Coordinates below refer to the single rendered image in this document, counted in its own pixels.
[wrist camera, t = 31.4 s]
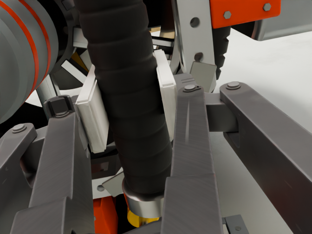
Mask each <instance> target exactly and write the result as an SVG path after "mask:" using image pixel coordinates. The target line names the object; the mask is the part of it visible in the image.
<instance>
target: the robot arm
mask: <svg viewBox="0 0 312 234"><path fill-rule="evenodd" d="M153 56H154V57H155V58H156V64H157V68H156V71H157V79H158V81H159V86H160V91H161V96H162V104H163V108H164V113H165V118H166V122H167V127H168V131H169V137H172V138H173V150H172V163H171V174H170V177H167V178H166V182H165V191H164V201H163V210H162V219H161V220H157V221H152V222H150V223H148V224H145V225H143V226H140V227H137V228H135V229H133V230H131V231H128V232H126V233H123V234H224V232H223V225H222V218H221V209H220V202H219V195H218V188H217V181H216V174H215V168H214V161H213V154H212V147H211V140H210V133H209V132H223V135H224V138H225V139H226V141H227V142H228V143H229V145H230V146H231V147H232V149H233V150H234V152H235V153H236V154H237V156H238V157H239V158H240V160H241V161H242V163H243V164H244V165H245V167H246V168H247V170H248V171H249V173H250V174H251V175H252V177H253V178H254V180H255V181H256V182H257V184H258V185H259V186H260V188H261V189H262V191H263V192H264V193H265V195H266V196H267V197H268V199H269V200H270V202H271V203H272V204H273V206H274V207H275V208H276V210H277V211H278V213H279V214H280V216H281V217H282V218H283V220H284V221H285V223H286V224H287V225H288V227H289V228H290V229H291V231H292V232H293V234H312V133H310V132H309V131H308V130H306V129H305V128H304V127H302V126H301V125H300V124H299V123H297V122H296V121H294V120H293V119H292V118H291V117H289V116H288V115H287V114H285V113H284V112H283V111H282V110H280V109H279V108H278V107H276V106H275V105H274V104H272V103H271V102H270V101H268V100H267V99H266V98H264V97H263V96H262V95H260V94H259V93H258V92H257V91H255V90H254V89H253V88H251V87H250V86H249V85H247V84H245V83H243V82H239V81H232V82H229V83H226V84H223V85H221V86H220V88H219V89H220V93H207V92H204V88H203V87H202V86H200V85H197V83H196V82H195V80H194V78H193V76H192V75H191V74H189V73H182V74H177V75H172V72H171V69H170V67H169V64H168V61H167V59H166V56H165V53H164V51H162V49H160V50H155V51H154V52H153ZM94 70H95V66H94V65H93V64H92V66H91V68H90V71H89V73H88V75H87V78H86V80H85V82H84V85H83V87H82V89H81V92H80V94H79V95H74V96H72V97H70V95H59V96H55V97H52V98H50V99H48V100H46V101H45V102H44V106H45V109H46V112H47V114H48V116H49V122H48V125H47V126H45V127H43V128H40V129H37V130H36V129H35V127H34V125H33V124H32V123H23V124H21V123H20V124H18V125H16V126H14V127H13V128H11V129H10V130H8V131H7V132H6V133H5V134H4V135H3V136H2V137H1V139H0V234H96V233H95V224H94V209H93V194H92V178H91V157H90V152H89V149H88V144H89V146H90V149H91V152H93V153H99V152H104V150H105V149H106V144H107V137H108V130H109V120H108V112H107V111H106V110H105V107H104V103H103V99H102V90H101V89H100V88H99V86H98V82H97V80H96V77H95V73H94Z"/></svg>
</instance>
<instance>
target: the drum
mask: <svg viewBox="0 0 312 234"><path fill-rule="evenodd" d="M58 51H59V42H58V36H57V32H56V28H55V26H54V23H53V21H52V19H51V17H50V16H49V14H48V13H47V11H46V10H45V9H44V7H43V6H42V5H41V4H40V3H39V2H38V1H37V0H0V124H1V123H3V122H5V121H6V120H7V119H9V118H10V117H11V116H12V115H13V114H14V113H15V112H16V111H17V110H18V108H19V107H21V105H22V104H23V103H24V102H25V101H26V100H27V99H28V98H29V97H30V95H31V94H32V93H33V92H34V91H35V90H36V89H37V87H38V86H39V85H40V84H41V83H42V81H43V80H44V79H45V78H46V77H47V75H48V74H49V73H50V72H51V70H52V69H53V67H54V65H55V63H56V60H57V57H58Z"/></svg>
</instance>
